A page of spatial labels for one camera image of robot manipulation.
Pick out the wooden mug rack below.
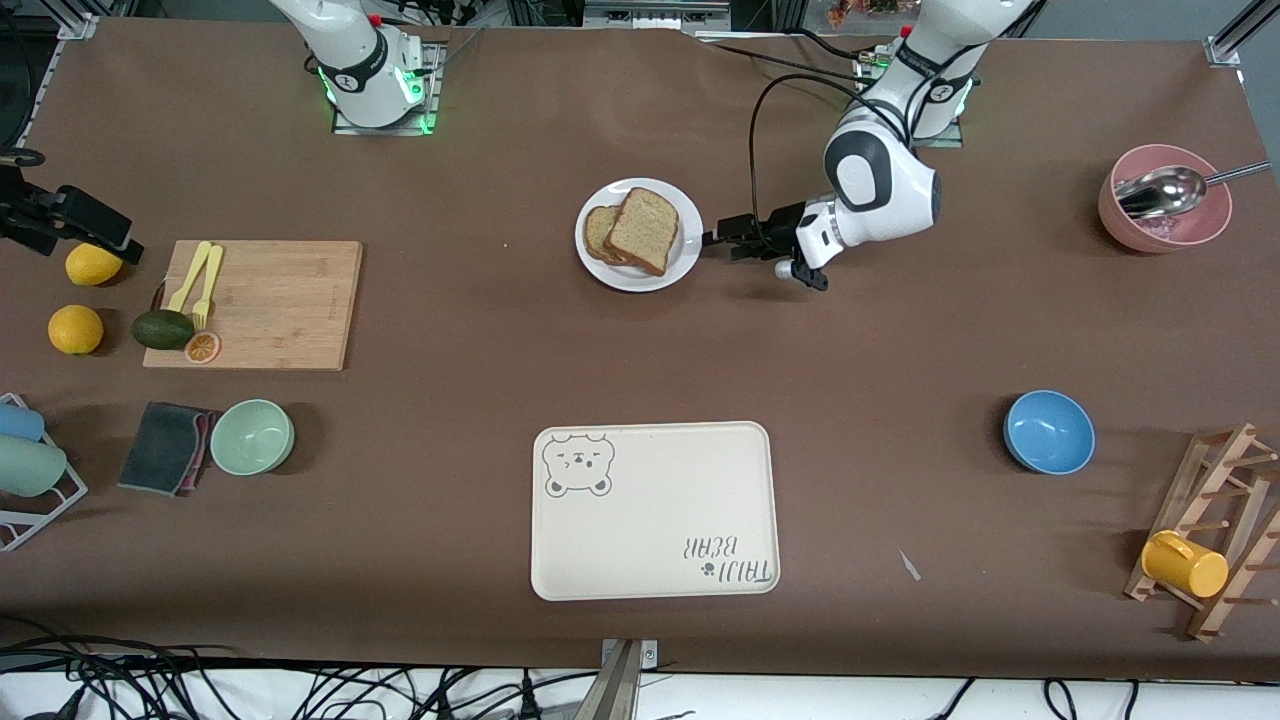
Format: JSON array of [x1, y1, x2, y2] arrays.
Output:
[[1123, 422, 1280, 643]]

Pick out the black cable tangle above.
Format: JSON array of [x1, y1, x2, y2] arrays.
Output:
[[0, 615, 601, 720]]

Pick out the yellow plastic fork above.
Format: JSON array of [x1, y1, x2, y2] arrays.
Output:
[[192, 244, 225, 332]]

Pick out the white wire cup rack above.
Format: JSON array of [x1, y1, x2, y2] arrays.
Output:
[[0, 392, 89, 553]]

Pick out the metal serving spoon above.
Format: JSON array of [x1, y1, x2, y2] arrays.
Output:
[[1114, 160, 1273, 221]]

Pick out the yellow lemon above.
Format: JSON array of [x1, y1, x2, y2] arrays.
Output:
[[65, 243, 125, 288], [47, 304, 106, 357]]

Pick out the blue bowl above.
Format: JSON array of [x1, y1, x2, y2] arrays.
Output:
[[1003, 390, 1097, 476]]

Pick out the light blue cup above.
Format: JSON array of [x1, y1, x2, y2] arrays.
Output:
[[0, 403, 47, 443]]

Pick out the wooden cutting board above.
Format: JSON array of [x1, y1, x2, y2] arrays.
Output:
[[142, 239, 364, 372]]

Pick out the yellow plastic knife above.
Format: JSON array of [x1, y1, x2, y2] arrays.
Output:
[[165, 240, 214, 314]]

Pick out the pale green cup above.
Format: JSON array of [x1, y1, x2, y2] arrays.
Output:
[[0, 437, 69, 499]]

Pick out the grey metal frame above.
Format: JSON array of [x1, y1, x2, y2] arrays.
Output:
[[505, 0, 806, 39]]

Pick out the dark folded cloth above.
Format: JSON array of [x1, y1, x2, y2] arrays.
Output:
[[117, 401, 223, 498]]

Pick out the pink bowl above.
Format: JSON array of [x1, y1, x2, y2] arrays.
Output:
[[1097, 144, 1234, 254]]

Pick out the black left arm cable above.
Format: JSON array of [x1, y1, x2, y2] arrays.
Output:
[[747, 72, 911, 241]]

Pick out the black table cable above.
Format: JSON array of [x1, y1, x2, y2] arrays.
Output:
[[690, 35, 871, 86]]

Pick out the cream bear print tray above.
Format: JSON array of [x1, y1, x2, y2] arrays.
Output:
[[530, 421, 781, 602]]

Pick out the pale green bowl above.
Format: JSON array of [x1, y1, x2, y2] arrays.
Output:
[[209, 399, 296, 477]]

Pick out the yellow mug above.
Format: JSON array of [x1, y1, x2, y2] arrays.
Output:
[[1141, 530, 1230, 600]]

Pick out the dark green avocado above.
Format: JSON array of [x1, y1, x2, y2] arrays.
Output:
[[131, 309, 197, 352]]

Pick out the white round plate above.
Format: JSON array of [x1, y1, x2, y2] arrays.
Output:
[[575, 178, 705, 294]]

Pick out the toast bread slice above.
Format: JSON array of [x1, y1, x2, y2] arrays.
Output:
[[604, 186, 682, 278], [583, 204, 633, 267]]

